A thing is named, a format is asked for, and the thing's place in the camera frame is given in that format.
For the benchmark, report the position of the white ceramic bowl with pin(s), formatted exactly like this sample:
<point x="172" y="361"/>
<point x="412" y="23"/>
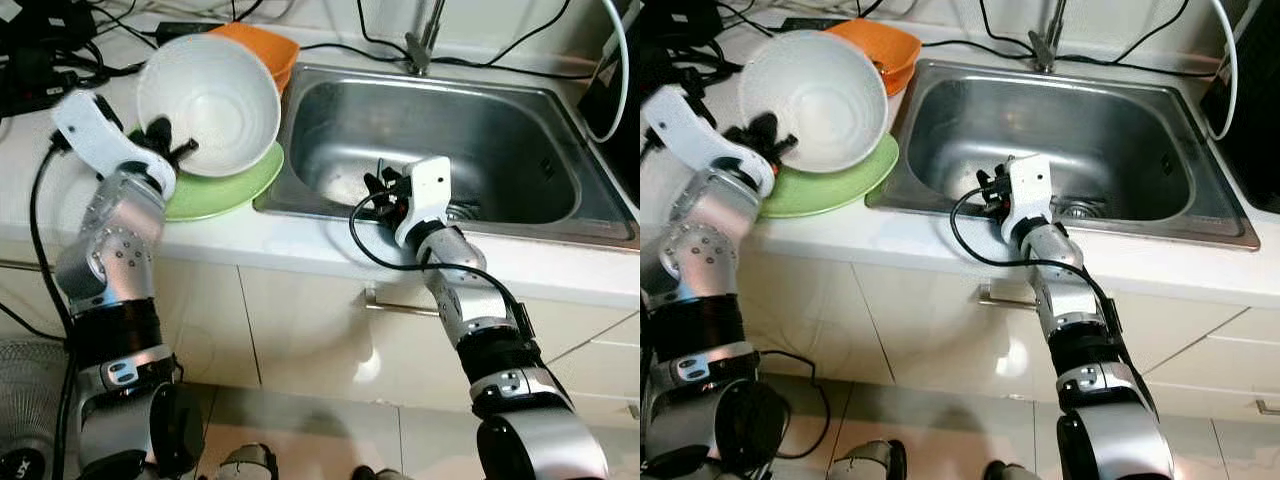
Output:
<point x="210" y="100"/>
<point x="815" y="95"/>

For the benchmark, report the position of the light green plate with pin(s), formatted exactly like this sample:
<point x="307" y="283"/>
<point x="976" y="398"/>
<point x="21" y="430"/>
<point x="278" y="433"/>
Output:
<point x="840" y="190"/>
<point x="230" y="190"/>

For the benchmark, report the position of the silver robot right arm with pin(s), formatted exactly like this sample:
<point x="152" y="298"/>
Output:
<point x="470" y="310"/>
<point x="1075" y="310"/>

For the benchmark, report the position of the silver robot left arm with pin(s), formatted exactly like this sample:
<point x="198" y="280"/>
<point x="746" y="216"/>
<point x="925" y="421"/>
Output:
<point x="110" y="250"/>
<point x="700" y="250"/>

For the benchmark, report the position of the stainless steel sink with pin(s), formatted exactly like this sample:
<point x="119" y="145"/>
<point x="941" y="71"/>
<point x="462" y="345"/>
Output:
<point x="480" y="140"/>
<point x="1120" y="130"/>

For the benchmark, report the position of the black power adapter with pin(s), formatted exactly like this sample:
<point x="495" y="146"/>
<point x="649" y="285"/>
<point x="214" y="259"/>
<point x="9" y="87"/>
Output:
<point x="810" y="22"/>
<point x="185" y="28"/>

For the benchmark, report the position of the black power strip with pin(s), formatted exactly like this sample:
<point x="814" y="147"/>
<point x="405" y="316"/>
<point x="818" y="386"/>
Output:
<point x="35" y="95"/>
<point x="655" y="85"/>

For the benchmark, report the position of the orange bowl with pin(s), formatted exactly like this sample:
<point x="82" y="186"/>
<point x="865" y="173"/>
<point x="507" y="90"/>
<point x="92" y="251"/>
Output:
<point x="880" y="42"/>
<point x="265" y="50"/>

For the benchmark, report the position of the silver sink faucet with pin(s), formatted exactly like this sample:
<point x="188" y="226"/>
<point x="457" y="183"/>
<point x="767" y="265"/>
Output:
<point x="1045" y="50"/>
<point x="420" y="55"/>

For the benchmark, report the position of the black box device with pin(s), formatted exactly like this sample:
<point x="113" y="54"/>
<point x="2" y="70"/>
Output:
<point x="680" y="25"/>
<point x="40" y="30"/>

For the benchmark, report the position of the black countertop appliance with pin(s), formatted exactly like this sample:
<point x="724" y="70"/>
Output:
<point x="1260" y="110"/>
<point x="620" y="170"/>

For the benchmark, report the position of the cream cabinet door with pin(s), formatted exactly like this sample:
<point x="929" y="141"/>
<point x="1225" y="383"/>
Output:
<point x="930" y="340"/>
<point x="320" y="340"/>
<point x="200" y="320"/>
<point x="800" y="300"/>

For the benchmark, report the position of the grey robot right leg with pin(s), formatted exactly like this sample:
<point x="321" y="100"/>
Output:
<point x="1012" y="472"/>
<point x="378" y="474"/>

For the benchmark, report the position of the grey robot leg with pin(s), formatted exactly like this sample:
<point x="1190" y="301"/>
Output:
<point x="378" y="474"/>
<point x="1012" y="472"/>
<point x="248" y="465"/>
<point x="868" y="462"/>

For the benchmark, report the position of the grey floor fan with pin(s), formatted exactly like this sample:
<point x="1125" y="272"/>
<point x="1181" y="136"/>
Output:
<point x="25" y="400"/>

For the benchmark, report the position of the grey robot left leg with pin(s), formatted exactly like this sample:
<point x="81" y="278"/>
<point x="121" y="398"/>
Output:
<point x="248" y="465"/>
<point x="868" y="462"/>

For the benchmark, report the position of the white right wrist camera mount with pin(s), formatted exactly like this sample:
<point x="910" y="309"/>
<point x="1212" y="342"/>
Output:
<point x="1030" y="185"/>
<point x="430" y="190"/>

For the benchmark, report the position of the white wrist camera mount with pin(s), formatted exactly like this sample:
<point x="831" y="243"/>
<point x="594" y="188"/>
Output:
<point x="690" y="125"/>
<point x="1030" y="185"/>
<point x="430" y="190"/>
<point x="95" y="135"/>

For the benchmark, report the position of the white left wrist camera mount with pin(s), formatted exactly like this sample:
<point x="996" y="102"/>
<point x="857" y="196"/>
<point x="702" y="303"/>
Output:
<point x="95" y="135"/>
<point x="690" y="125"/>

